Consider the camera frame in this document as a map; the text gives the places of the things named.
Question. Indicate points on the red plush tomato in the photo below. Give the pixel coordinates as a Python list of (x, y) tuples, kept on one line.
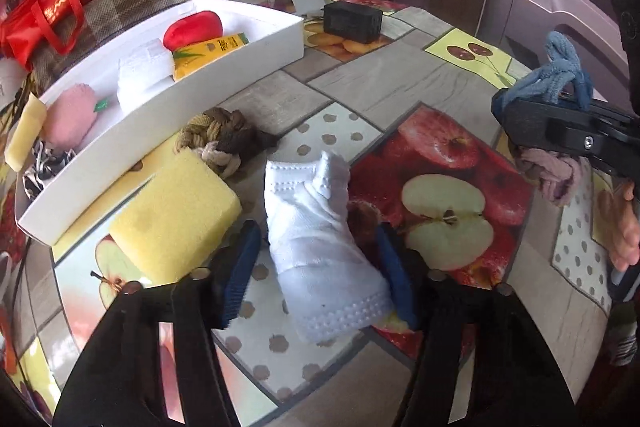
[(195, 28)]

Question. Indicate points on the braided rope knot toy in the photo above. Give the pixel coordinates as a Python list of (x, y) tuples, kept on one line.
[(223, 140)]

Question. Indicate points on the black power adapter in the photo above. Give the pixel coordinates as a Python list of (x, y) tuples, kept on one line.
[(356, 22)]

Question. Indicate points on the green yellow scrub sponge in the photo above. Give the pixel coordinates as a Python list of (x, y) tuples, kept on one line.
[(177, 220)]

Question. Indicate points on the blue fuzzy scrunchie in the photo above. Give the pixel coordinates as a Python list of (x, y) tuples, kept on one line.
[(547, 82)]

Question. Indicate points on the white shallow box tray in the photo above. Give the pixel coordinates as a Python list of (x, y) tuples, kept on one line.
[(120, 137)]

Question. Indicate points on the white cotton glove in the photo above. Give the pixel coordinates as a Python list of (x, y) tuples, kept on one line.
[(330, 288)]

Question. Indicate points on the black white patterned scrunchie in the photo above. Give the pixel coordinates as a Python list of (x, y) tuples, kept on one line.
[(48, 163)]

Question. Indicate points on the yellow sponge block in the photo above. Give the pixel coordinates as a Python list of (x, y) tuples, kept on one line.
[(26, 133)]

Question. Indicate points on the person's right hand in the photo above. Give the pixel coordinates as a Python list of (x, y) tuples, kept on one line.
[(623, 227)]

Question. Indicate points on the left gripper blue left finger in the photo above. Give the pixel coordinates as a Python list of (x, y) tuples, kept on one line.
[(232, 269)]

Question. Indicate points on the mauve fuzzy scrunchie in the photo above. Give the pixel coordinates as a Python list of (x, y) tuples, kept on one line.
[(556, 175)]

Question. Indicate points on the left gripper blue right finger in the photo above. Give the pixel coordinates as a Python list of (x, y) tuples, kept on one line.
[(393, 260)]

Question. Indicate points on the pink fluffy plush toy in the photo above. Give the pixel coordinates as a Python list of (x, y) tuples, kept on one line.
[(70, 117)]

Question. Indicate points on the yellow tissue pack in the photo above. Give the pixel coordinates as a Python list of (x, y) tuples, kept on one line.
[(192, 58)]

